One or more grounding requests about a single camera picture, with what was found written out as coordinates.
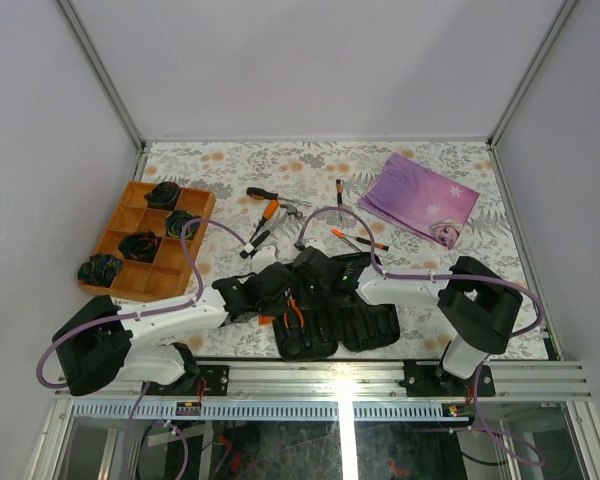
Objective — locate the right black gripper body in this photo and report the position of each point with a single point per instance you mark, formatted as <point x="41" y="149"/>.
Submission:
<point x="313" y="296"/>

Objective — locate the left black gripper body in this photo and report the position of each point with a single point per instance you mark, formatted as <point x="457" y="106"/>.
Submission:
<point x="271" y="307"/>

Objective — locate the orange handled pliers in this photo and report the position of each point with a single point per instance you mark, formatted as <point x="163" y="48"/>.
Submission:
<point x="293" y="317"/>

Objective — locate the black plastic tool case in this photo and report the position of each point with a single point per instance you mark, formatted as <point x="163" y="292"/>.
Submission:
<point x="359" y="328"/>

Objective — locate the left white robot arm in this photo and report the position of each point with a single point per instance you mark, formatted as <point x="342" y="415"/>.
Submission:
<point x="104" y="342"/>

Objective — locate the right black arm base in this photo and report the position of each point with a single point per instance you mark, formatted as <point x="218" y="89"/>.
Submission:
<point x="445" y="382"/>

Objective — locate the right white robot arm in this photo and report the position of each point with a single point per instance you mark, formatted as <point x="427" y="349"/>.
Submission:
<point x="481" y="307"/>

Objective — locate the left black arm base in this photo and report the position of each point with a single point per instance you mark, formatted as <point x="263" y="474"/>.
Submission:
<point x="205" y="377"/>

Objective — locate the orange tipped metal file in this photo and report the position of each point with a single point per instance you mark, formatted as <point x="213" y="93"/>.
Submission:
<point x="348" y="242"/>

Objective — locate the orange black utility tool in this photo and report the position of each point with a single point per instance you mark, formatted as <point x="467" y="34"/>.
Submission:
<point x="368" y="242"/>

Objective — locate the orange compartment tray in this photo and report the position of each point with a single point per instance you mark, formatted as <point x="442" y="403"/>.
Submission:
<point x="169" y="273"/>

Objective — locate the small claw hammer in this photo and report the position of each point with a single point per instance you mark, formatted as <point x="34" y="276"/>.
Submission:
<point x="287" y="211"/>

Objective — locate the small precision screwdriver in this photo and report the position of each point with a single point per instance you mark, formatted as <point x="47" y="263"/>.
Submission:
<point x="339" y="197"/>

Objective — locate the dark rolled band middle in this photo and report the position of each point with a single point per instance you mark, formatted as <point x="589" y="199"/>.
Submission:
<point x="175" y="222"/>

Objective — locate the dark rolled band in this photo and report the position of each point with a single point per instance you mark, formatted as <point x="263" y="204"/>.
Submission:
<point x="140" y="246"/>
<point x="163" y="196"/>
<point x="175" y="222"/>

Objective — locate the dark rolled band lower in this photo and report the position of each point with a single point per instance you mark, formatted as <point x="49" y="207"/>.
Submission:
<point x="140" y="246"/>

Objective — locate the dark rolled band top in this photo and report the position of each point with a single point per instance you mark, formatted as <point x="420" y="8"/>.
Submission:
<point x="163" y="196"/>

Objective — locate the purple printed pouch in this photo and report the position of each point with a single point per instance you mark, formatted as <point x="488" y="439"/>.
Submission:
<point x="421" y="201"/>

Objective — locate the dark rolled band outside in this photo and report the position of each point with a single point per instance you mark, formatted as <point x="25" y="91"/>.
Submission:
<point x="100" y="270"/>

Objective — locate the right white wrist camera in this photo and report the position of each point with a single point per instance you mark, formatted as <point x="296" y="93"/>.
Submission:
<point x="301" y="245"/>

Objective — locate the orange handled screwdriver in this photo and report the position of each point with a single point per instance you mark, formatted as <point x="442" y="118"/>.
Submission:
<point x="265" y="217"/>

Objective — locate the black handled screwdriver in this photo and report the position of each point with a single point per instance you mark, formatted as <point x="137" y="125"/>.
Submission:
<point x="262" y="194"/>

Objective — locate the aluminium front rail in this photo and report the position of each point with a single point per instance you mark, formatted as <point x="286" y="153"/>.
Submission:
<point x="403" y="391"/>

